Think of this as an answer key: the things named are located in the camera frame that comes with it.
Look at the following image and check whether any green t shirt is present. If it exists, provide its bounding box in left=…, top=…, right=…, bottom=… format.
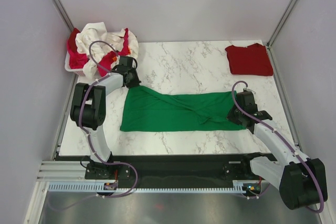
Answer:
left=120, top=86, right=244, bottom=132

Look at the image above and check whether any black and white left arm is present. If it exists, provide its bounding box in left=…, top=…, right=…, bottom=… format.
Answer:
left=70, top=56, right=141, bottom=179

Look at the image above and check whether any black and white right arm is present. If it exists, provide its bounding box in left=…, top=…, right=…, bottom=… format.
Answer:
left=227, top=90, right=328, bottom=213

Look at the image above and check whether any crumpled white shirt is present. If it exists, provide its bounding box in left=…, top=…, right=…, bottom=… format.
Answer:
left=75, top=22, right=125, bottom=79
left=111, top=28, right=139, bottom=59

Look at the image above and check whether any folded dark red t shirt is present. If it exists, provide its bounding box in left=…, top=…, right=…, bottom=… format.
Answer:
left=225, top=43, right=274, bottom=77

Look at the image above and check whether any white laundry basket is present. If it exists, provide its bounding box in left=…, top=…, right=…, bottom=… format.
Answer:
left=65, top=53, right=85, bottom=77

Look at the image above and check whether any crumpled pink shirt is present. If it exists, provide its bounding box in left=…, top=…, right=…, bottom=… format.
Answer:
left=66, top=27, right=132, bottom=78

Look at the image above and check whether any crumpled red shirt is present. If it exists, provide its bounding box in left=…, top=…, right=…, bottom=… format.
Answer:
left=67, top=28, right=80, bottom=51

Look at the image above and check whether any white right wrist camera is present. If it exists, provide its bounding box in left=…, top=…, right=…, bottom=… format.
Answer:
left=243, top=87, right=256, bottom=94

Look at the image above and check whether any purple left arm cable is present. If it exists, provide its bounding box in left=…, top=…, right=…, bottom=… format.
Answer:
left=78, top=40, right=121, bottom=167

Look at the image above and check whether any white slotted cable duct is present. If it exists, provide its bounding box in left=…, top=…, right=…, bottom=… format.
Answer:
left=48, top=180, right=262, bottom=194

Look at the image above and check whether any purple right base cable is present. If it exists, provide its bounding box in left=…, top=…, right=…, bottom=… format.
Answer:
left=243, top=179, right=271, bottom=200

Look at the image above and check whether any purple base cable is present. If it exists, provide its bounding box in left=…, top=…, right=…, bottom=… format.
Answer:
left=96, top=162, right=142, bottom=200
left=243, top=179, right=271, bottom=200

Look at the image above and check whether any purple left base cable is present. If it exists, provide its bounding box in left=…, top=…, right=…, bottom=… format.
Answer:
left=96, top=162, right=142, bottom=200

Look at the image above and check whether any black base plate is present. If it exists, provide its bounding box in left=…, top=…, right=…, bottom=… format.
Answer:
left=85, top=154, right=259, bottom=190

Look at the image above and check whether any aluminium front rail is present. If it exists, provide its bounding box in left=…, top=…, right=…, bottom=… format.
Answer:
left=38, top=156, right=257, bottom=186

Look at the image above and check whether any right aluminium frame post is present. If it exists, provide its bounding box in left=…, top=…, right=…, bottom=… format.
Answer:
left=266, top=0, right=299, bottom=49

